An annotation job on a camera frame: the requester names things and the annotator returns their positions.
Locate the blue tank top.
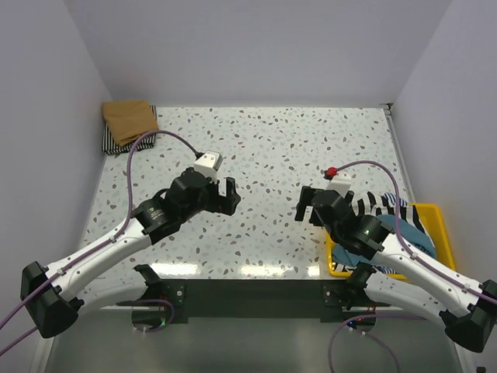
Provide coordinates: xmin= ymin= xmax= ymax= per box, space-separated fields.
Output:
xmin=332 ymin=220 xmax=438 ymax=267

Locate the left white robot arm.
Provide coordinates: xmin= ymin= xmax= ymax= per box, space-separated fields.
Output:
xmin=20 ymin=167 xmax=241 ymax=339

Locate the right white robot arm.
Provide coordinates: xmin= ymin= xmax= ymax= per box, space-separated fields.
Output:
xmin=295 ymin=186 xmax=496 ymax=353

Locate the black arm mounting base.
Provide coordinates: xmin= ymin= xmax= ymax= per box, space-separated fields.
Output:
xmin=129 ymin=265 xmax=380 ymax=329

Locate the black white striped tank top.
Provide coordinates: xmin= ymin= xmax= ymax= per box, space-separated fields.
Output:
xmin=352 ymin=191 xmax=421 ymax=274

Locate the navy white striped tank top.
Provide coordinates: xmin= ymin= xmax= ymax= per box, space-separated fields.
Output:
xmin=381 ymin=192 xmax=410 ymax=208

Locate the folded thin-striped tank top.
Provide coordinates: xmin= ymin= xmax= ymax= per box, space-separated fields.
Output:
xmin=101 ymin=105 xmax=158 ymax=155

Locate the folded tan tank top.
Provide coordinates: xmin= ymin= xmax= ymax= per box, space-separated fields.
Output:
xmin=102 ymin=100 xmax=158 ymax=146

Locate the yellow plastic bin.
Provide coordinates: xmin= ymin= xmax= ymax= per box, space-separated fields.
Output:
xmin=326 ymin=204 xmax=456 ymax=278

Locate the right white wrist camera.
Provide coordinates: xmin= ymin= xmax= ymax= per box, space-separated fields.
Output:
xmin=325 ymin=173 xmax=352 ymax=197

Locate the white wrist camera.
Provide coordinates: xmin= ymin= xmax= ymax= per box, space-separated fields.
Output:
xmin=193 ymin=151 xmax=224 ymax=183
xmin=325 ymin=173 xmax=352 ymax=197

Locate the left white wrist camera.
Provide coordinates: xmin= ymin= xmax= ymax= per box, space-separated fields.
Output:
xmin=193 ymin=151 xmax=224 ymax=183

